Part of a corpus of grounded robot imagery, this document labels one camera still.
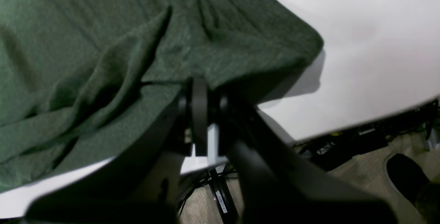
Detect black shoe white sole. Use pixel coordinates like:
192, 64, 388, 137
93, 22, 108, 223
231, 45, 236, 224
385, 153, 430, 206

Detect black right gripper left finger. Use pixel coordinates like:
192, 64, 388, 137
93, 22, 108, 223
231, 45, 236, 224
24, 77, 208, 224

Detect black table leg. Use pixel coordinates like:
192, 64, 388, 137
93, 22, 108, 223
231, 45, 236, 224
208, 169, 239, 224

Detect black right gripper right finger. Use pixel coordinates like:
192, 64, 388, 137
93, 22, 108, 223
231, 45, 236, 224
218, 93, 397, 224

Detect dark green long-sleeve shirt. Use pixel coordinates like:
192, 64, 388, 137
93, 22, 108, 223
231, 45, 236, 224
0, 0, 323, 192

